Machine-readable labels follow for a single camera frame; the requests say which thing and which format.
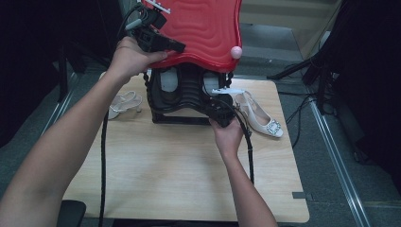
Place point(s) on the person's right hand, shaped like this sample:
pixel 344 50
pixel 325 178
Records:
pixel 228 138

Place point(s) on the white heeled shoe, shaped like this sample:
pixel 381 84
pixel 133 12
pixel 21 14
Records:
pixel 261 121
pixel 126 102

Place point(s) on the black curtain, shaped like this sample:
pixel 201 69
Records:
pixel 31 47
pixel 372 78

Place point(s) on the black tripod stand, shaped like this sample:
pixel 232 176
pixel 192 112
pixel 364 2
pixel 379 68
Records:
pixel 302 66

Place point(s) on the person's left hand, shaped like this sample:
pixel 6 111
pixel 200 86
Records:
pixel 129 61

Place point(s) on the black tape mark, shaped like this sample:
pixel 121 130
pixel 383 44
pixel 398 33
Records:
pixel 301 195

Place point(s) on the person's left leg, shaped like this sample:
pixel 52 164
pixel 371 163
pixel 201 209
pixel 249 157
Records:
pixel 72 214

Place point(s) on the black metal stand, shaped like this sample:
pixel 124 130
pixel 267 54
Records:
pixel 62 75

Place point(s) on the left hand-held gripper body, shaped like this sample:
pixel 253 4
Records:
pixel 151 34

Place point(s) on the metal floor rail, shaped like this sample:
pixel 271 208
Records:
pixel 337 164
pixel 60 107

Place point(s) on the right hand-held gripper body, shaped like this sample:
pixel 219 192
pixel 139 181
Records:
pixel 222 108

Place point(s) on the red and black shoe rack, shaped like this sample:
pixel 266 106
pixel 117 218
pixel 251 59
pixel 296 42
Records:
pixel 205 31

